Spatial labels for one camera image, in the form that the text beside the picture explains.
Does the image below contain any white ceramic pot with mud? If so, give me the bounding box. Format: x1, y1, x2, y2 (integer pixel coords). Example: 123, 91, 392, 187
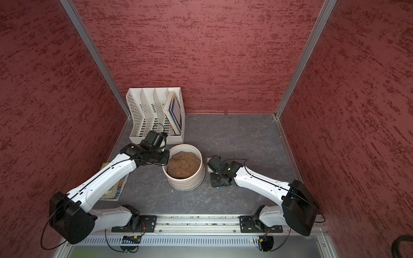
162, 144, 205, 191

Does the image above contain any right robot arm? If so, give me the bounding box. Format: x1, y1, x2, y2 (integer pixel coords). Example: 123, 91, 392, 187
207, 155, 319, 237

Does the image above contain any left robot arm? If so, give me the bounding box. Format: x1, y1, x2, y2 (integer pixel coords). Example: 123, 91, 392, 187
46, 131, 170, 245

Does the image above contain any book in organizer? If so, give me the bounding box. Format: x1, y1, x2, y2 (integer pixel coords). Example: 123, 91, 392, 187
163, 91, 182, 135

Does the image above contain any white file organizer rack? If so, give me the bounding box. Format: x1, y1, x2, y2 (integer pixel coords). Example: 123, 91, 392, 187
126, 87, 186, 145

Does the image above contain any green book on table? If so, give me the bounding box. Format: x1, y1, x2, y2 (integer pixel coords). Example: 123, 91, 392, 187
100, 175, 129, 201

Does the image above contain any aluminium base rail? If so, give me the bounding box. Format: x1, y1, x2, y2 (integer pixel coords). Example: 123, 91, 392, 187
74, 213, 327, 236

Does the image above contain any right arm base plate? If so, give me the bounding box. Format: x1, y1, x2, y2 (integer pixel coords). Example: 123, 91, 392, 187
238, 216, 284, 233

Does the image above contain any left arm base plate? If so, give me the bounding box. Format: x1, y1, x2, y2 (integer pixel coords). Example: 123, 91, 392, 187
111, 215, 158, 234

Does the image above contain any left aluminium corner post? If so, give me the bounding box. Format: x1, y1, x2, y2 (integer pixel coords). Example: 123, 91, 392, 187
59, 0, 131, 119

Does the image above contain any aluminium corner post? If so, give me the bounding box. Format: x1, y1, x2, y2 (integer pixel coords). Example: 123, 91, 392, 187
275, 0, 337, 120
59, 0, 131, 119

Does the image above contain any right aluminium corner post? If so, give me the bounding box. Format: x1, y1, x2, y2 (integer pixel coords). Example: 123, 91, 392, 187
275, 0, 337, 120

